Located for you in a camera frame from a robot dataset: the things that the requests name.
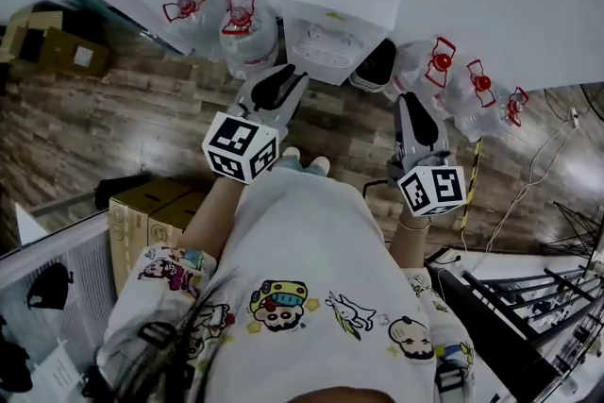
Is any open brown cardboard box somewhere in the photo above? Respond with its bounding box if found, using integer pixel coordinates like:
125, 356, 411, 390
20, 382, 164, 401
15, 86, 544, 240
0, 5, 65, 63

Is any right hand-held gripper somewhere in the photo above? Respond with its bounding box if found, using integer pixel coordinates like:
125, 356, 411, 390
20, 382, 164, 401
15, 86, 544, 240
385, 91, 469, 220

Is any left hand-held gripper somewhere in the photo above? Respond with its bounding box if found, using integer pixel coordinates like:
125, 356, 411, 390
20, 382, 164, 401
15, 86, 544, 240
201, 63, 310, 186

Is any black wire stand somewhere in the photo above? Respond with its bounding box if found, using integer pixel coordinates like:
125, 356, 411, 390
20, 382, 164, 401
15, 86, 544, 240
540, 199, 604, 261

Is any black metal rack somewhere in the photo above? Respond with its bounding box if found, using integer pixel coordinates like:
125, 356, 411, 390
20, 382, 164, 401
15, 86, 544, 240
423, 247, 604, 403

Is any black floor cable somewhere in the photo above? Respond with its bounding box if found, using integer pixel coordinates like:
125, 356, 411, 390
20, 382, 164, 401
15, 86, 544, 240
361, 177, 394, 200

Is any tan printed cardboard box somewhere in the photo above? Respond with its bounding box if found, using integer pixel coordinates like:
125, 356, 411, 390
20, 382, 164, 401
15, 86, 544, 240
108, 176, 192, 294
146, 190, 210, 252

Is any person's right shoe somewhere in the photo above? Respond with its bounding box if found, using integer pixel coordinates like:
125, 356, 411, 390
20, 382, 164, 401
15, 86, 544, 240
305, 156, 332, 178

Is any person's left shoe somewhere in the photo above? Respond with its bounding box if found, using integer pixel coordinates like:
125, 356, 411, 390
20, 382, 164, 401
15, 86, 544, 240
279, 146, 304, 171

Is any clear water jug red handle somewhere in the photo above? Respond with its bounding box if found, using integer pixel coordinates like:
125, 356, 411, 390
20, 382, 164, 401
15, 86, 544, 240
218, 0, 280, 80
498, 85, 530, 129
382, 36, 458, 106
161, 0, 228, 62
437, 58, 510, 143

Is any white paper sheet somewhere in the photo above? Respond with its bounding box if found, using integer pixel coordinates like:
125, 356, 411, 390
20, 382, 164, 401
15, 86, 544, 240
30, 338, 88, 403

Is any white cartoon print shirt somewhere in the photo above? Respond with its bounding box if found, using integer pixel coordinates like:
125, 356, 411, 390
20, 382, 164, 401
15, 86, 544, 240
95, 164, 478, 403

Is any person's right forearm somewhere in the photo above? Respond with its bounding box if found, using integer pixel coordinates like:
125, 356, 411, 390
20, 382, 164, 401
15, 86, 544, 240
385, 204, 433, 271

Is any yellow black striped strip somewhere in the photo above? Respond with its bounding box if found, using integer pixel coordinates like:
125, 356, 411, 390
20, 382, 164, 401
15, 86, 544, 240
458, 136, 485, 233

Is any black strap buckle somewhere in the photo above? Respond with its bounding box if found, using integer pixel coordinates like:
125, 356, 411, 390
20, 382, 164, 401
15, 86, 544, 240
432, 363, 462, 395
137, 321, 179, 351

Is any white power cable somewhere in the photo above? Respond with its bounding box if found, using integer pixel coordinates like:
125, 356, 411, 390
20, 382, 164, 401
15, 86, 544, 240
460, 106, 582, 254

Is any person's shoe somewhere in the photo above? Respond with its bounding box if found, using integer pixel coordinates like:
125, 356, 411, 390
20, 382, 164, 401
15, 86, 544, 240
279, 146, 304, 171
305, 156, 332, 178

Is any person's left forearm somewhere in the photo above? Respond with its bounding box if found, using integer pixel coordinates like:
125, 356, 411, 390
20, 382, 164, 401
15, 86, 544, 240
176, 175, 247, 261

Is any closed brown cardboard box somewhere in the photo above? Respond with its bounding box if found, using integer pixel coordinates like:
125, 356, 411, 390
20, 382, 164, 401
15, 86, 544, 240
36, 25, 113, 79

